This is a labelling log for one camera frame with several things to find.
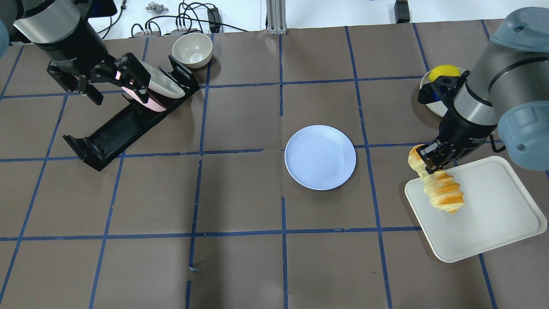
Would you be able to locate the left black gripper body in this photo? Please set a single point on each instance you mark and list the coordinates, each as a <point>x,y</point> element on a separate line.
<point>72,52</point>

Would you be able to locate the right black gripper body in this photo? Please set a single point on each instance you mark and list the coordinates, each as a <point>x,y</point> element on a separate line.
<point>462,131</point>

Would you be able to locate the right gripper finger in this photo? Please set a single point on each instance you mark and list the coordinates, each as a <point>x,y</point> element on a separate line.
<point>443,162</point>
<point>430,156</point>

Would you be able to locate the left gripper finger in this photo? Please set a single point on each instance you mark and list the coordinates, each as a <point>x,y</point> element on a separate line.
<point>126,71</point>
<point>75,83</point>

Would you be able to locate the striped orange bread roll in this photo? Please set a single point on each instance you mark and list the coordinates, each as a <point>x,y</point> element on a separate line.
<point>443,192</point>

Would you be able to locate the light blue plate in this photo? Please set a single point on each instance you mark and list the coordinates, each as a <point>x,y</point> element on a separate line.
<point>320,157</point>

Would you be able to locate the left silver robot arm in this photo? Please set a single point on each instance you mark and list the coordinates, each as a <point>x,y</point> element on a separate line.
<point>40,21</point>

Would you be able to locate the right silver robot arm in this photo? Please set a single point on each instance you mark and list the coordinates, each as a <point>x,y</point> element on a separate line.
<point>507,91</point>

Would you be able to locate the cream plate in rack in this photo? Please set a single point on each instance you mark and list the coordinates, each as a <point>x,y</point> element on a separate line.
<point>162,84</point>

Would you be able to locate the pink plate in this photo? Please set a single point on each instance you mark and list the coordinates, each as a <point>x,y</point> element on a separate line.
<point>151,103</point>

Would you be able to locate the black dish rack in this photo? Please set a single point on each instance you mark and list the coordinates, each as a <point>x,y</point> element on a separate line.
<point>132,122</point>

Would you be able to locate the cream bowl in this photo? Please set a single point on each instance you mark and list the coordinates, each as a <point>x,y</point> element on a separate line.
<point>194,50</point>

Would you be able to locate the yellow lemon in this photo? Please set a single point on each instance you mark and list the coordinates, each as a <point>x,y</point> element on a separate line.
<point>444,70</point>

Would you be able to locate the white rectangular tray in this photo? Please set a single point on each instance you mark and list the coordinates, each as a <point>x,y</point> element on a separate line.
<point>498,211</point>

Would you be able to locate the aluminium frame post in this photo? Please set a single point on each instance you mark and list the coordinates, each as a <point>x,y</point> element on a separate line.
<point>276,17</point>

